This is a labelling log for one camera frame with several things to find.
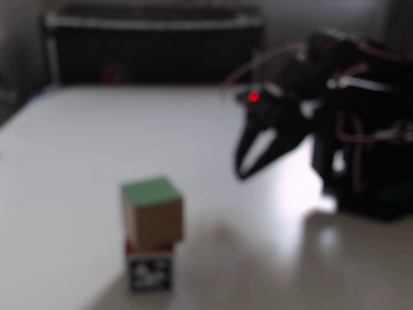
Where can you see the wooden cube with green face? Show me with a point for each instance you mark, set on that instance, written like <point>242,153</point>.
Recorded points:
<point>155,210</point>

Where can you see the red blue cube with marker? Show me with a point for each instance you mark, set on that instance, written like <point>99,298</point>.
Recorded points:
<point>150,271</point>

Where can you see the camera box with red light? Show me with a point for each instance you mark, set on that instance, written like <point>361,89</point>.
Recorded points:
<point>254,96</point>

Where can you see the black box with metal frame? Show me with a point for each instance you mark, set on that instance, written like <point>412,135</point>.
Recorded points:
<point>155,45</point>

